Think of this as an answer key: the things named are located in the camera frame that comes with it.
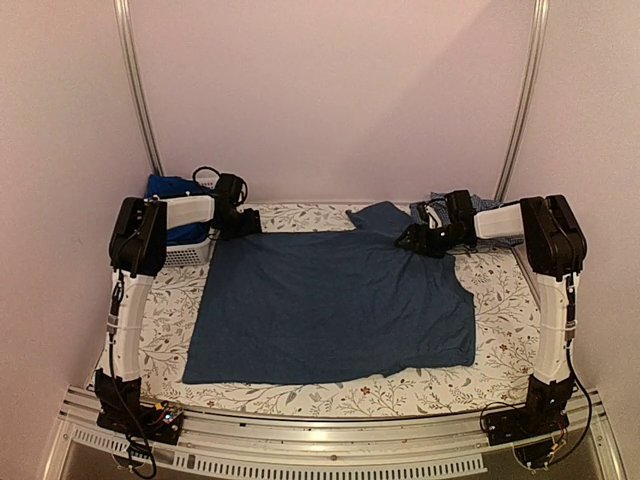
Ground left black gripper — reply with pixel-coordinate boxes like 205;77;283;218
217;207;262;241

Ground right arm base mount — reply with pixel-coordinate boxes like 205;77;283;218
479;402;569;446

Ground floral patterned table mat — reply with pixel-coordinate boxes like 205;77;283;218
139;204;540;418

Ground aluminium frame post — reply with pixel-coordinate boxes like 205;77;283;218
113;0;164;175
494;0;550;202

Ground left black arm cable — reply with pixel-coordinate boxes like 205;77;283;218
192;166;224;189

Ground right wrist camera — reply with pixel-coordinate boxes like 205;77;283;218
417;202;442;229

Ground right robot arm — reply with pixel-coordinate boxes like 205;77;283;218
395;190;587;445

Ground dark teal t-shirt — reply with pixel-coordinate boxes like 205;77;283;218
182;202;476;385

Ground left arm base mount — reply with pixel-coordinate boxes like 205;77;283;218
97;401;184;445

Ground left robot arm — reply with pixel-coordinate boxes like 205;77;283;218
93;168;261;442

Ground left aluminium frame post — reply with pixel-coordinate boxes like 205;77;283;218
113;0;164;175

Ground bright blue garment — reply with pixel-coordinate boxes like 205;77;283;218
144;174;213;246

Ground white plastic laundry basket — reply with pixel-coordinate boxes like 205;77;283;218
165;169;220;266

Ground right aluminium frame post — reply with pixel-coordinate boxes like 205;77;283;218
494;0;550;202

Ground folded blue checkered shirt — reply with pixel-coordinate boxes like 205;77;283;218
410;190;524;250

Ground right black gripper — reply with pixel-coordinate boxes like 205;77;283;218
404;223;467;258

